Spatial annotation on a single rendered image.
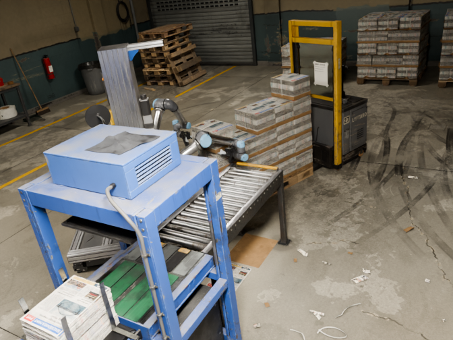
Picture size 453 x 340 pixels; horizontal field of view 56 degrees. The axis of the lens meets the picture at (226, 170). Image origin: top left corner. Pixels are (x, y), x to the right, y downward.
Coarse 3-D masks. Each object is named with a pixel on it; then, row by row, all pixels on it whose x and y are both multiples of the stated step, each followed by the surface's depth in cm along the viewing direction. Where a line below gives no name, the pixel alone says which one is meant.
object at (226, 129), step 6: (216, 126) 446; (222, 126) 443; (228, 126) 442; (210, 132) 432; (216, 132) 431; (222, 132) 437; (228, 132) 443; (210, 144) 439; (216, 144) 437; (222, 144) 442
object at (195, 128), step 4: (208, 120) 466; (212, 120) 465; (216, 120) 463; (196, 124) 458; (200, 124) 456; (204, 124) 455; (208, 124) 454; (192, 128) 454; (196, 128) 448; (200, 128) 446; (192, 132) 456; (196, 132) 451; (192, 136) 459; (192, 140) 461
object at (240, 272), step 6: (234, 264) 405; (234, 270) 398; (240, 270) 397; (246, 270) 396; (234, 276) 390; (240, 276) 389; (246, 276) 389; (210, 282) 386; (234, 282) 383; (240, 282) 382
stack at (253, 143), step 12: (240, 132) 486; (264, 132) 478; (276, 132) 489; (288, 132) 500; (252, 144) 471; (264, 144) 482; (288, 144) 506; (204, 156) 464; (216, 156) 444; (264, 156) 486; (276, 156) 499; (252, 168) 481; (288, 168) 518; (288, 180) 524; (276, 192) 517
